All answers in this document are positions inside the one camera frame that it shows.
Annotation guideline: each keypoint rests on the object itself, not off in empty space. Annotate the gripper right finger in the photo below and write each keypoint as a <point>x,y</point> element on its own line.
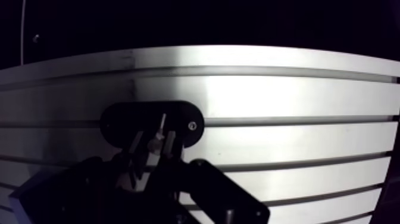
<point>218,194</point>

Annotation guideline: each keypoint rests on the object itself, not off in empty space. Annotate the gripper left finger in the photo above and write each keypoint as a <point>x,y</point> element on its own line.
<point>84,190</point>

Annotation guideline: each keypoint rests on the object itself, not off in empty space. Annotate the steel bolt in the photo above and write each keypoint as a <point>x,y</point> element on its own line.
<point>160,133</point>

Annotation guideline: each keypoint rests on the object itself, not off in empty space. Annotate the black oval holder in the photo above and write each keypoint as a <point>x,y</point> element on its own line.
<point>140,120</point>

